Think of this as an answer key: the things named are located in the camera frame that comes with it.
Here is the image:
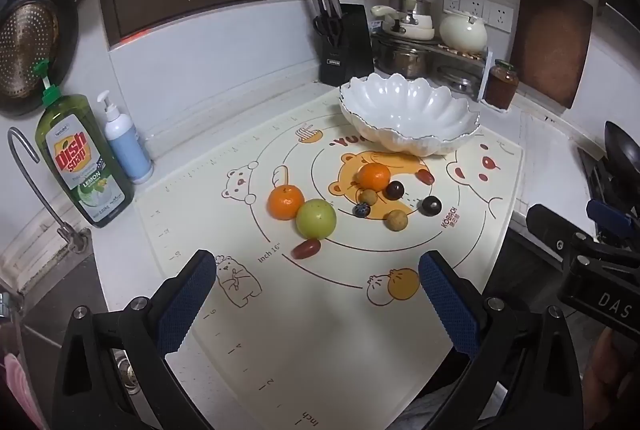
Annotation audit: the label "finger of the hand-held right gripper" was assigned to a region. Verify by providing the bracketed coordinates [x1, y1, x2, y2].
[526, 204, 640, 271]
[586, 199, 640, 248]

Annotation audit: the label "orange mandarin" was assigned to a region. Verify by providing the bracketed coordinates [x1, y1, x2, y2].
[267, 184, 306, 221]
[356, 163, 391, 191]

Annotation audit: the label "person's right hand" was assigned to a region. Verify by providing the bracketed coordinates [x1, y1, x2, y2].
[584, 327, 640, 411]

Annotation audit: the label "steel faucet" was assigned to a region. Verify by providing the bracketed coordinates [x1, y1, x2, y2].
[7, 127, 93, 256]

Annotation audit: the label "black knife block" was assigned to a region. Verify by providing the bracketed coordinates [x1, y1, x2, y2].
[318, 3, 376, 86]

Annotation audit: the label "perforated brass skimmer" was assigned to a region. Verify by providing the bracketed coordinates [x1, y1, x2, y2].
[0, 0, 80, 117]

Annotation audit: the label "cream frying pan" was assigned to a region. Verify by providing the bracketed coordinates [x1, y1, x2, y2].
[370, 4, 436, 42]

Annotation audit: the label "woven pot trivet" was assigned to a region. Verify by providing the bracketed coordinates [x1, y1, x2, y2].
[437, 41, 487, 59]

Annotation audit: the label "black kitchen scissors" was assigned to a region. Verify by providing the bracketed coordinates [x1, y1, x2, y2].
[313, 14, 347, 48]

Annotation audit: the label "steel pot lid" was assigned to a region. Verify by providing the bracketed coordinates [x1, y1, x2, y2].
[436, 64, 483, 98]

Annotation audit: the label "printed cream silicone mat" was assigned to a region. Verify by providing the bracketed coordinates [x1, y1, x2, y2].
[135, 98, 525, 430]

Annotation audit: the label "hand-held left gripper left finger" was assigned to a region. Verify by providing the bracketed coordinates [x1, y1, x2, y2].
[51, 249, 218, 430]

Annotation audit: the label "white scalloped bowl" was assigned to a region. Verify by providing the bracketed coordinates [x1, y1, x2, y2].
[339, 73, 482, 156]

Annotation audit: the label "black wok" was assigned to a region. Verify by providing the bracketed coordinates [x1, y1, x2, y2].
[603, 120, 640, 211]

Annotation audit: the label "white blue pump bottle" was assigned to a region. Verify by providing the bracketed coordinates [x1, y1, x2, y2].
[96, 90, 154, 183]

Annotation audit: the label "green dish soap bottle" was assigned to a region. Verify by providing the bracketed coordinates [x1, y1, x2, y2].
[35, 59, 135, 229]

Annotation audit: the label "white ceramic pot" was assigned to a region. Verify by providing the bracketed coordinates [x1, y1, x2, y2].
[439, 9, 488, 52]

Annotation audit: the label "green plum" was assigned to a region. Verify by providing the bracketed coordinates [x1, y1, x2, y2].
[295, 199, 336, 240]

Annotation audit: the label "pink cloth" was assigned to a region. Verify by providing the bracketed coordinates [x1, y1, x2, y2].
[0, 352, 38, 430]

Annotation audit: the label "glass jar of sauce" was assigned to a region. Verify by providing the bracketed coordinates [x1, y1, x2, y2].
[484, 59, 519, 108]

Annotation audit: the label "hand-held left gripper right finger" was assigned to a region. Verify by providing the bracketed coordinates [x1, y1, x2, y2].
[418, 250, 585, 430]

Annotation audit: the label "metal shelf rack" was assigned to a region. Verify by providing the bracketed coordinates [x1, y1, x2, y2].
[372, 33, 511, 113]

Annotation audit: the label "steel stockpot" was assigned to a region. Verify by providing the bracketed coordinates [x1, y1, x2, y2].
[374, 41, 432, 78]

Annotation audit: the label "stainless steel sink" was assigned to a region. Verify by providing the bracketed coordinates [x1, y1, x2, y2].
[0, 255, 146, 430]

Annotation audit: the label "brown wooden cutting board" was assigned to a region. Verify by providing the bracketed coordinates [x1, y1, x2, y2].
[509, 0, 594, 109]

